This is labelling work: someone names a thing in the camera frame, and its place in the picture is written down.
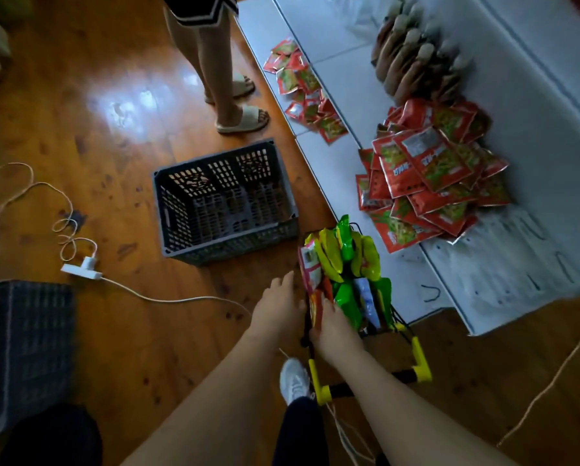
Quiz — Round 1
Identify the person's left hand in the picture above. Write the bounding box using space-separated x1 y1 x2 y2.
247 271 308 347

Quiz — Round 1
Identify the person's right hand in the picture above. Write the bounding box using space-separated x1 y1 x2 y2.
309 297 366 367

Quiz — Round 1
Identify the red white snack packet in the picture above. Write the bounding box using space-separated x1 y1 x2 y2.
298 239 334 331

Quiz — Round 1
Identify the person's right forearm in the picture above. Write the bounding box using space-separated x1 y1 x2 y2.
330 351 519 466

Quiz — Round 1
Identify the person's left forearm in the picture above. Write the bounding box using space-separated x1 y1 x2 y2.
120 330 290 466

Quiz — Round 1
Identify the bunch of green yellow packets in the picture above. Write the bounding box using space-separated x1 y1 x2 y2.
305 214 395 333

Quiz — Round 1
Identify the white sneaker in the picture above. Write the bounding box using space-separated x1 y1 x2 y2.
279 357 313 406

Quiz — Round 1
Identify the grey plastic crate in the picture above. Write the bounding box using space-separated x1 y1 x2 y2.
152 139 301 267

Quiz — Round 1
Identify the black yellow small trolley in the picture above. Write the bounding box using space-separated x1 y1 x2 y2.
300 305 434 407

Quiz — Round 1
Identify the person's black trouser leg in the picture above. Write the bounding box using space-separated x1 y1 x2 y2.
272 397 330 466
0 405 104 466

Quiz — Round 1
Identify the beige slipper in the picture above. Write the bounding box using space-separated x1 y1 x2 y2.
215 105 270 136
204 74 256 105

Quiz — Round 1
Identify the large pile of red packets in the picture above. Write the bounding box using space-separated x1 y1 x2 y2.
355 97 510 255

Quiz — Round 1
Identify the small pile of red packets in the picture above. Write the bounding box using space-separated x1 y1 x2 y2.
263 38 349 145

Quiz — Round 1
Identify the white power strip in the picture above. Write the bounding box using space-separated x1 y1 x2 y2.
60 256 104 281

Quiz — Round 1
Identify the dark plastic crate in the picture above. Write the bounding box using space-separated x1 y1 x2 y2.
0 280 77 440

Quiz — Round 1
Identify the white power cable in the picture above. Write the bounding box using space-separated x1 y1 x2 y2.
99 276 253 318

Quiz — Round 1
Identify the thin white string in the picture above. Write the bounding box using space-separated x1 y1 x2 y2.
326 403 377 466

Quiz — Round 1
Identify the beige rope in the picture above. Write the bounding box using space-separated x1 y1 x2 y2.
496 303 580 448

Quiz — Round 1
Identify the beige coiled cord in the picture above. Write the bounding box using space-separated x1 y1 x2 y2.
0 162 99 268

